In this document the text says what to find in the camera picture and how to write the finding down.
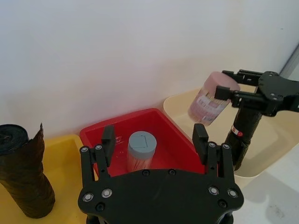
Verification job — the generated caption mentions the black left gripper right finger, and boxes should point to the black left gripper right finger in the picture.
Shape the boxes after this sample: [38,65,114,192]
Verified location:
[192,124,235,185]

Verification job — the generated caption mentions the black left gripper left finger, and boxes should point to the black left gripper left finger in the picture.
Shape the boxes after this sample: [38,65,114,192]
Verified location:
[79,125,116,187]

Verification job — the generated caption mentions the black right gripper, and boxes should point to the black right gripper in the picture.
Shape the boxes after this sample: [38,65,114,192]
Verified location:
[214,69,299,118]

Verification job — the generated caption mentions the clear jar with pink lid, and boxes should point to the clear jar with pink lid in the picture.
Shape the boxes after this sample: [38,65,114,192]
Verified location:
[188,71,241,127]

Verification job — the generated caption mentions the red plastic bin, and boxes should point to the red plastic bin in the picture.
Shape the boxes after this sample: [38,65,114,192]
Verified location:
[79,107,206,178]

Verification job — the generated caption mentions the clear jar with grey lid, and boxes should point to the clear jar with grey lid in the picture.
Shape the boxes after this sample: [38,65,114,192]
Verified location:
[127,131,157,174]

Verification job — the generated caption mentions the slim labelled black bag roll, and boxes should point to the slim labelled black bag roll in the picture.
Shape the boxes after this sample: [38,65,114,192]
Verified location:
[223,102,263,172]

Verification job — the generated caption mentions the yellow plastic bin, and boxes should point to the yellow plastic bin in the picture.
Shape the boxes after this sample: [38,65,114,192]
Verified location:
[0,134,99,224]

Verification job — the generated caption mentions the cream plastic bin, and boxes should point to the cream plastic bin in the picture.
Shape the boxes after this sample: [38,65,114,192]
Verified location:
[163,83,296,188]

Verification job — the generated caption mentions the thick black bag roll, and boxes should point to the thick black bag roll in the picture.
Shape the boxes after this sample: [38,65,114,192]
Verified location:
[0,122,56,219]

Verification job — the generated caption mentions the grey post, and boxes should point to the grey post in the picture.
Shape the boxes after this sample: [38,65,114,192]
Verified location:
[278,41,299,81]

